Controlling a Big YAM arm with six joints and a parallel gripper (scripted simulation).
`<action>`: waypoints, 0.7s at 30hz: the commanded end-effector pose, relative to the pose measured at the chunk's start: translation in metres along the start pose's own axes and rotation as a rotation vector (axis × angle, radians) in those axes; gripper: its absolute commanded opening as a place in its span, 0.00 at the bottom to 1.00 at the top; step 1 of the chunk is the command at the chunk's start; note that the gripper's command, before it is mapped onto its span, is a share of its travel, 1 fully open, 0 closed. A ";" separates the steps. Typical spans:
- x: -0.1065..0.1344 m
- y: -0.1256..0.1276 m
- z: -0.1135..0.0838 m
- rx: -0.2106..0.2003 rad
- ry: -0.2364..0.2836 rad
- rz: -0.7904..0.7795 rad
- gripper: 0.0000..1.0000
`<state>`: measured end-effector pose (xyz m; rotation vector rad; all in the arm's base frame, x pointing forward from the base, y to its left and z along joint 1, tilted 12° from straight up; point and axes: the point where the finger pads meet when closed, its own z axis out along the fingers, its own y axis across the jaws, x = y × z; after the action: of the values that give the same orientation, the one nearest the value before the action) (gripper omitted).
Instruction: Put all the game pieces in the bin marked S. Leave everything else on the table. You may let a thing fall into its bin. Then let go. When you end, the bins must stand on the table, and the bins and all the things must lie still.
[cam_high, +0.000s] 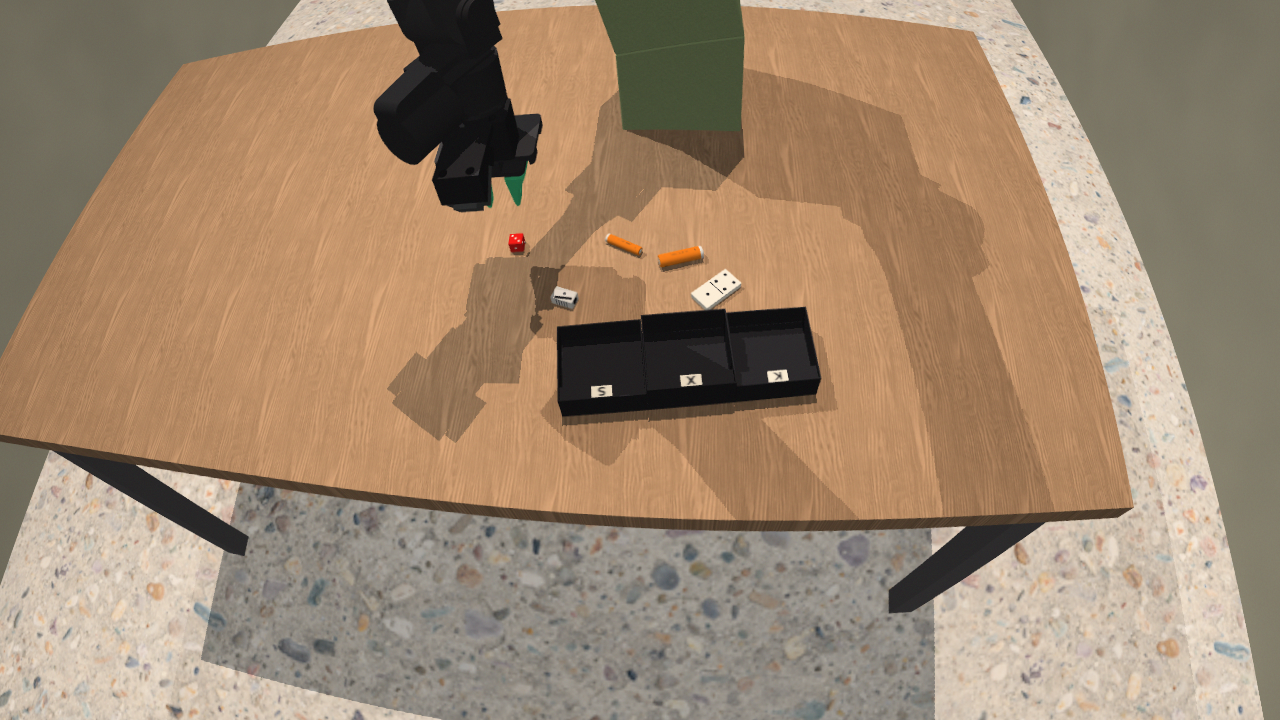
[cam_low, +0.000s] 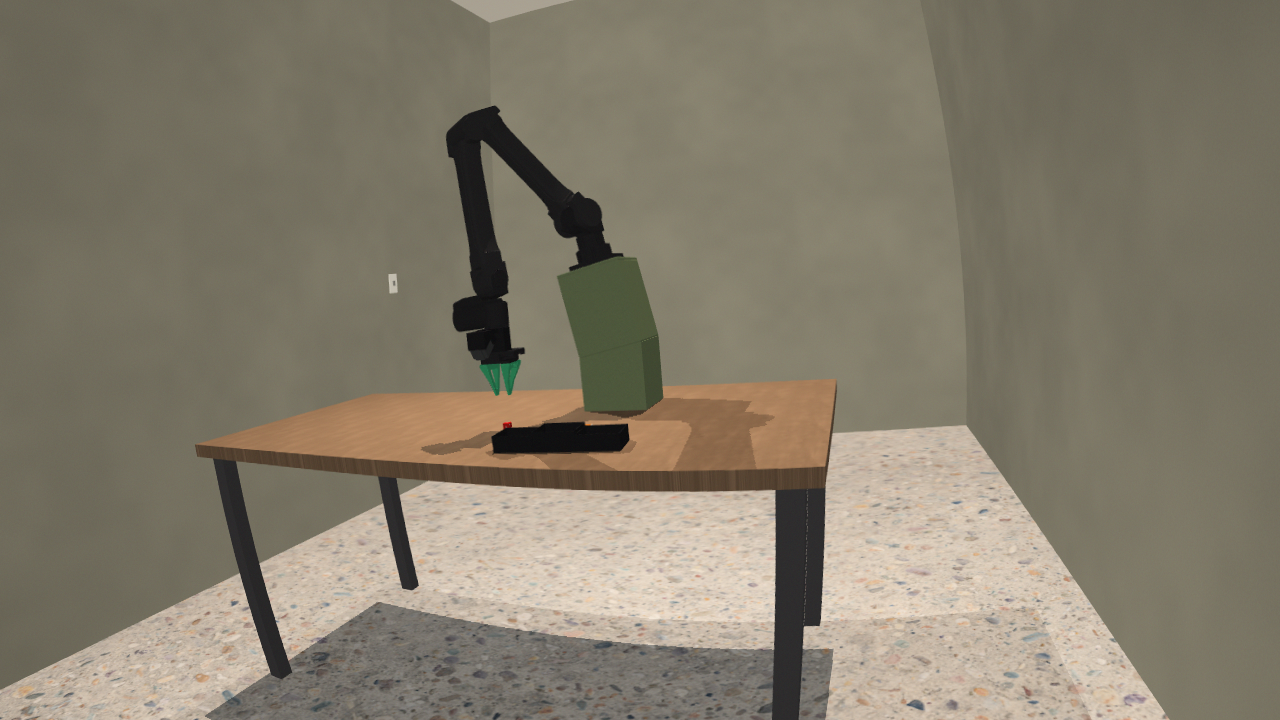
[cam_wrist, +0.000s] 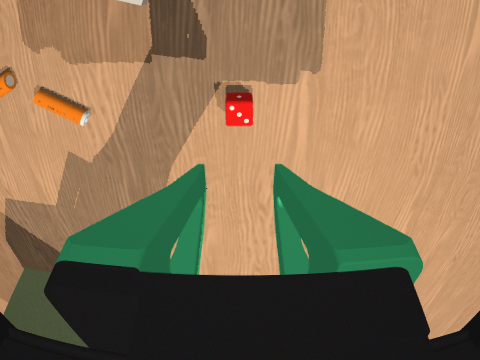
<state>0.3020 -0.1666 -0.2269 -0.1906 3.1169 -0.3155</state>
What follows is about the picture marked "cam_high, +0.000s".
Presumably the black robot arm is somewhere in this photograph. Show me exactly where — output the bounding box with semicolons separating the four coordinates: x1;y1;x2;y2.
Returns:
372;0;518;211

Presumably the orange aa battery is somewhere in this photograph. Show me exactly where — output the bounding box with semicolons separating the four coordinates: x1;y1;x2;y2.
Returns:
658;246;704;268

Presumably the black rack of three bins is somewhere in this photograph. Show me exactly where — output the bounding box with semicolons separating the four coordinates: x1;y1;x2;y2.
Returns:
557;307;820;416

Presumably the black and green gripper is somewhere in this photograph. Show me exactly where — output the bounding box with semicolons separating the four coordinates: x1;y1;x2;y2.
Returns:
465;92;543;206

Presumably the white domino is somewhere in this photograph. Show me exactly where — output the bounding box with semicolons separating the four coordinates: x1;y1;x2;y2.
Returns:
691;269;741;310

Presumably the orange aaa battery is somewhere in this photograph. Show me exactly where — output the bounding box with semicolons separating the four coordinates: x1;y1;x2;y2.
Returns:
605;234;643;256

